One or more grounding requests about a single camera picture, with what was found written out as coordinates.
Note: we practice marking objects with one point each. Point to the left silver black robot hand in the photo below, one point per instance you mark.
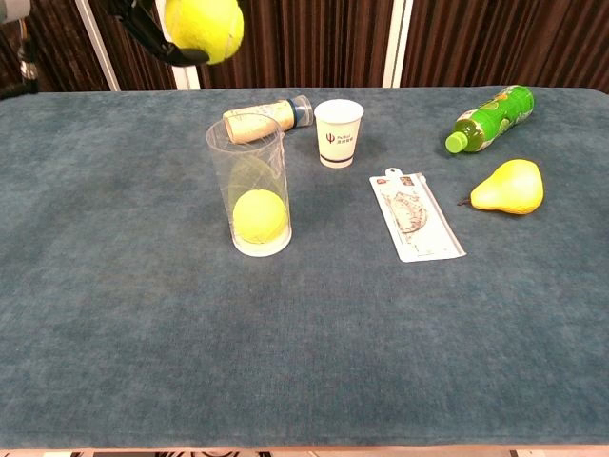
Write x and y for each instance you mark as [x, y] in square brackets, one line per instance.
[152, 33]

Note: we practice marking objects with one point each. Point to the teal table cloth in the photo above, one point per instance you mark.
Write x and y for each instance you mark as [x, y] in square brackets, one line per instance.
[304, 333]

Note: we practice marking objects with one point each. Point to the clear plastic tube container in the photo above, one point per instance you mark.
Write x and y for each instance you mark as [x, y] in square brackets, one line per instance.
[223, 157]

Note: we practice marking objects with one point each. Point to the white ruler set pouch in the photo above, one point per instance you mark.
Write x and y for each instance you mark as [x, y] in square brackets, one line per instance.
[414, 214]

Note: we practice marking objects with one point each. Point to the white paper cup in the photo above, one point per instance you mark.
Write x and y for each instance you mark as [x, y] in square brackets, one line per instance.
[338, 138]

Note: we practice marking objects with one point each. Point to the beige mayonnaise squeeze bottle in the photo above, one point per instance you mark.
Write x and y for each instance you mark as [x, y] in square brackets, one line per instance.
[285, 116]

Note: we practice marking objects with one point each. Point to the plain yellow tennis ball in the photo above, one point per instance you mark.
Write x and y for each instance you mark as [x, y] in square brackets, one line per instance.
[204, 26]

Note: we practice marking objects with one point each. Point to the yellow pear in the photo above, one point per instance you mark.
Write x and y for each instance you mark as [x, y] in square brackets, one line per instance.
[511, 188]

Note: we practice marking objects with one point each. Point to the white partition frame post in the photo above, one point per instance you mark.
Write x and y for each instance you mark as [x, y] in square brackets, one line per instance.
[398, 45]
[188, 78]
[98, 45]

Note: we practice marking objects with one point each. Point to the green tea plastic bottle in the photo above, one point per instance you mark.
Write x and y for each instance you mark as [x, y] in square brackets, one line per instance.
[495, 119]

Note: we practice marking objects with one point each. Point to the brown pleated curtain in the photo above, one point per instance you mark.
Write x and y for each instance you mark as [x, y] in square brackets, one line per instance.
[323, 43]

